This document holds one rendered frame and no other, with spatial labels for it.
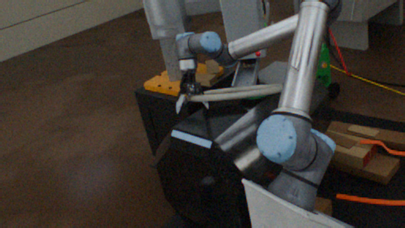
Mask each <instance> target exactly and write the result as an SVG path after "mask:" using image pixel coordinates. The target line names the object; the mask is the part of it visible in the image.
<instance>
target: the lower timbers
mask: <svg viewBox="0 0 405 228"><path fill-rule="evenodd" d="M352 125H353V124H352V123H343V122H338V121H333V120H332V121H331V125H330V126H329V128H328V130H330V131H337V132H340V133H344V134H348V135H354V136H357V137H361V138H365V139H371V140H378V141H381V142H382V143H383V144H384V145H385V146H386V147H388V148H393V149H397V150H405V133H402V132H398V131H389V130H385V129H380V128H375V127H367V128H370V129H373V130H377V131H380V133H379V134H378V135H377V136H376V137H375V138H372V137H369V136H365V135H359V134H357V133H353V132H350V131H347V129H348V128H349V127H350V126H352ZM358 126H361V125H358ZM361 127H366V126H361ZM328 167H331V168H333V169H337V170H340V171H343V172H345V173H350V174H353V175H355V176H358V177H362V178H365V179H367V180H370V181H375V182H377V183H380V184H384V185H387V184H388V182H389V181H390V180H391V179H392V177H393V176H394V175H395V174H396V171H397V170H398V168H399V159H398V158H394V157H390V156H388V155H384V154H379V153H375V154H374V155H373V157H372V158H371V159H370V162H369V163H368V165H367V166H366V167H365V168H364V169H360V168H358V167H354V166H352V165H347V164H344V163H341V162H338V161H333V160H331V162H330V164H329V166H328Z"/></svg>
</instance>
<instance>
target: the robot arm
mask: <svg viewBox="0 0 405 228"><path fill-rule="evenodd" d="M342 9H343V0H301V4H300V11H299V13H298V14H295V15H293V16H292V17H288V18H286V19H285V20H282V21H280V22H277V23H275V24H273V25H270V26H268V27H266V28H263V29H260V30H258V31H256V32H253V33H251V34H249V35H246V36H244V37H241V38H240V39H238V40H234V41H231V42H229V44H226V45H224V44H223V43H222V42H221V38H220V36H219V35H218V34H217V33H216V32H201V33H196V34H194V33H193V32H185V33H181V34H178V35H177V36H176V47H177V55H178V63H179V70H182V73H186V74H183V77H182V79H181V82H180V90H179V92H178V95H177V103H176V111H177V114H178V113H179V111H180V107H181V106H182V103H183V102H184V101H185V97H184V96H185V95H184V94H186V96H191V95H197V96H202V95H204V92H203V90H202V89H201V83H200V82H197V81H196V80H195V72H197V70H196V68H198V63H199V61H197V54H204V55H206V56H207V57H209V58H212V60H214V61H215V62H217V63H219V64H220V65H221V66H223V67H226V68H230V67H233V66H234V65H235V64H236V63H237V60H239V59H241V58H244V57H245V56H248V55H251V54H253V53H256V52H258V51H262V50H264V49H266V48H269V47H271V46H274V45H276V44H279V43H281V42H283V41H286V40H287V39H289V38H291V37H293V43H292V47H291V51H290V57H289V61H288V65H287V68H286V75H285V79H284V82H283V87H282V94H281V97H280V101H279V105H278V108H277V109H276V110H274V111H273V112H272V113H271V116H270V118H268V119H265V120H264V121H263V122H262V124H261V125H259V128H258V131H257V136H256V142H257V146H258V149H259V151H260V153H262V154H263V155H264V156H266V157H267V158H268V159H270V160H271V161H273V162H276V163H278V164H279V165H282V166H283V169H282V171H281V173H280V174H279V175H278V176H277V177H276V178H275V180H274V181H273V182H272V183H271V184H270V185H269V187H268V189H269V190H270V191H272V192H273V193H275V194H277V195H279V196H281V197H282V198H284V199H286V200H289V201H290V202H292V203H295V204H297V205H299V206H301V207H303V208H306V209H308V210H310V211H314V209H315V204H316V190H317V189H318V187H319V184H320V182H321V180H322V178H323V175H324V173H326V171H327V168H328V166H329V164H330V162H331V159H332V157H333V156H334V152H335V148H336V144H335V142H334V141H333V140H332V139H330V138H329V137H327V136H326V135H324V134H323V133H320V132H318V131H316V130H313V129H311V126H312V120H311V118H310V117H309V116H308V111H309V106H310V102H311V98H312V90H313V86H314V81H315V77H316V74H317V71H316V70H318V66H319V62H320V55H321V51H322V47H323V42H324V35H325V30H326V27H328V26H330V25H332V24H333V23H334V22H335V21H336V20H337V18H338V17H339V15H340V13H341V11H342ZM199 85H200V86H199Z"/></svg>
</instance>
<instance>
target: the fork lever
mask: <svg viewBox="0 0 405 228"><path fill-rule="evenodd" d="M259 63H261V58H256V61H255V66H252V67H245V68H242V66H243V59H242V60H239V63H238V65H237V70H236V73H235V75H234V78H233V83H232V88H234V87H238V86H255V84H256V79H257V75H258V70H259Z"/></svg>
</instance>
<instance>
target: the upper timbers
mask: <svg viewBox="0 0 405 228"><path fill-rule="evenodd" d="M328 131H330V130H328ZM331 132H334V133H336V134H339V135H342V136H345V137H347V138H349V139H353V140H356V141H358V142H357V143H356V144H355V145H353V146H352V147H351V148H350V149H348V148H346V147H344V146H340V145H338V144H336V148H335V152H334V156H333V157H332V159H331V160H333V161H336V162H341V163H344V164H347V165H352V166H354V167H358V168H360V169H364V168H365V167H366V166H367V165H368V163H369V162H370V159H371V158H372V157H373V155H374V154H375V153H376V152H377V145H376V143H360V140H361V139H365V138H361V137H357V136H354V135H348V134H344V133H340V132H337V131H331Z"/></svg>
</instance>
